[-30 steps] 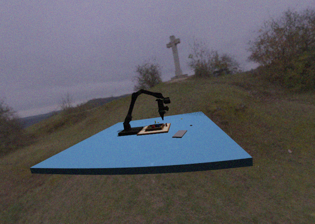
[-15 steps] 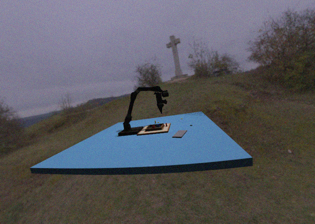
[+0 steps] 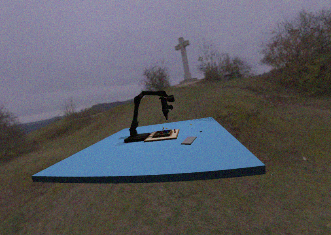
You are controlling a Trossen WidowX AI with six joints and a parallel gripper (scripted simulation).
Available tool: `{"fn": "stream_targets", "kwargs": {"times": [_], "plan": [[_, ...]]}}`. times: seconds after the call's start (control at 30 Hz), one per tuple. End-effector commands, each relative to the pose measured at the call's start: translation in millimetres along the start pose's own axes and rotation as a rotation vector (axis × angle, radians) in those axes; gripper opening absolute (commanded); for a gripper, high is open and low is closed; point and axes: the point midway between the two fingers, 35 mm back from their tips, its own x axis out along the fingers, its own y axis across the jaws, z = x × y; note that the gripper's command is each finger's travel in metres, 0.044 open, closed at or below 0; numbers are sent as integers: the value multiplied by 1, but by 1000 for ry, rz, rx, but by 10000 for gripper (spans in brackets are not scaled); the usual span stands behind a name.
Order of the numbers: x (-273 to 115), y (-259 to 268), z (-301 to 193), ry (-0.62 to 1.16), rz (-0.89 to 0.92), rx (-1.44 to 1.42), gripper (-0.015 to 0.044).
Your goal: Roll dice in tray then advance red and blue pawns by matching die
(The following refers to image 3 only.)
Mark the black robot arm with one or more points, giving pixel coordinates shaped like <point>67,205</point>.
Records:
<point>137,99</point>

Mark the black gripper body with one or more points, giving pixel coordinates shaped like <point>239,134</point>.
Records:
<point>164,108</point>

